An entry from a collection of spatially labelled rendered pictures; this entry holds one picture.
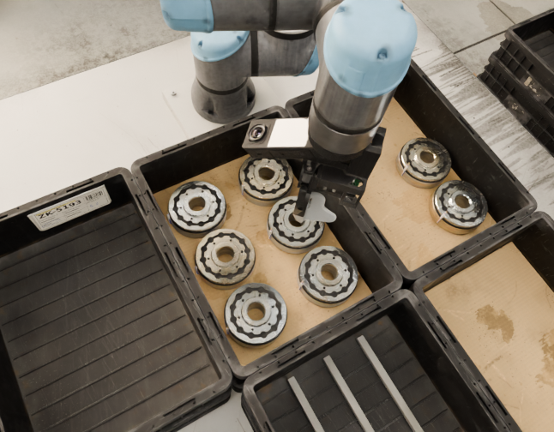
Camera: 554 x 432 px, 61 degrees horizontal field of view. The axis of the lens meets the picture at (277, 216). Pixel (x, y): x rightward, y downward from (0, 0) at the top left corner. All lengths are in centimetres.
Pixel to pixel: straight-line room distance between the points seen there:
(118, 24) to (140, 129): 135
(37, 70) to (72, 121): 116
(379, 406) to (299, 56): 66
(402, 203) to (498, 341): 30
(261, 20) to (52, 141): 78
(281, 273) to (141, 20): 183
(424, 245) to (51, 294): 66
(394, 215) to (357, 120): 49
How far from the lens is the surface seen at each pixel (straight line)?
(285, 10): 49
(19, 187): 115
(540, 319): 98
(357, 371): 82
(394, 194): 96
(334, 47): 42
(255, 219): 88
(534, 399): 93
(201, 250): 82
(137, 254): 87
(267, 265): 84
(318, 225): 85
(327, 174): 58
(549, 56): 197
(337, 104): 45
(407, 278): 78
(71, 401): 83
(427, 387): 85
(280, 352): 70
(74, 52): 239
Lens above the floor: 162
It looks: 63 degrees down
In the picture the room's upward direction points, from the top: 11 degrees clockwise
